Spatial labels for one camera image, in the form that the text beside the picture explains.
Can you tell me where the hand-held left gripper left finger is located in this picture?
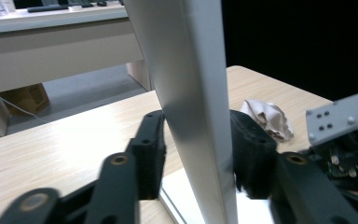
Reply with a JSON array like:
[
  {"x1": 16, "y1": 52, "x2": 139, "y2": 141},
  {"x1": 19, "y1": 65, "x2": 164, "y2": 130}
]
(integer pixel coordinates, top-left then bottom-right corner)
[{"x1": 85, "y1": 109, "x2": 168, "y2": 224}]

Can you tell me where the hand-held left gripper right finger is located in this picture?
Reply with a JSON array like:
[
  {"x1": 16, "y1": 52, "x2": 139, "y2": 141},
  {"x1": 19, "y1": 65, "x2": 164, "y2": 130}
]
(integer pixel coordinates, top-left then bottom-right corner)
[{"x1": 229, "y1": 109, "x2": 358, "y2": 224}]

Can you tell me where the beige cloth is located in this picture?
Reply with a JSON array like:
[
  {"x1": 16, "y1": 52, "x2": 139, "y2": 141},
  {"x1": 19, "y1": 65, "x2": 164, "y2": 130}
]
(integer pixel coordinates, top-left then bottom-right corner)
[{"x1": 239, "y1": 99, "x2": 295, "y2": 143}]

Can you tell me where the white desk lamp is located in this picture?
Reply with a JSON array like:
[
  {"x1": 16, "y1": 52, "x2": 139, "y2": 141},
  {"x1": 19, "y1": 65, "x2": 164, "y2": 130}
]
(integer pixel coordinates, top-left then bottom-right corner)
[{"x1": 123, "y1": 0, "x2": 277, "y2": 224}]

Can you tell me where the brown cardboard box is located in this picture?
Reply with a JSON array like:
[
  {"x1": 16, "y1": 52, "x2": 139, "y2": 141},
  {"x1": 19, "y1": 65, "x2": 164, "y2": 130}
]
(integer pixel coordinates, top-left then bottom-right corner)
[{"x1": 0, "y1": 82, "x2": 51, "y2": 118}]

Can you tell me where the beige desk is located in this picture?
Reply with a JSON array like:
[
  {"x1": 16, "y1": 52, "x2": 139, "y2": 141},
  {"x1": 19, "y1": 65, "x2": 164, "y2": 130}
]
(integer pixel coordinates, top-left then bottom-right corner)
[{"x1": 0, "y1": 0, "x2": 154, "y2": 142}]

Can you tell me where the black keyboard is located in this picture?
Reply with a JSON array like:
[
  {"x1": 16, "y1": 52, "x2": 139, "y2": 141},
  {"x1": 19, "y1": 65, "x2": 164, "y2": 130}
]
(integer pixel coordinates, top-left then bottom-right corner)
[{"x1": 26, "y1": 3, "x2": 70, "y2": 14}]

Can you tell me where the white floor cable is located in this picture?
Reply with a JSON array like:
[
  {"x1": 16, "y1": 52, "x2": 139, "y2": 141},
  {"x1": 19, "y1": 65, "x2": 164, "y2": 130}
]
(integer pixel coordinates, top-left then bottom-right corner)
[{"x1": 0, "y1": 76, "x2": 50, "y2": 124}]

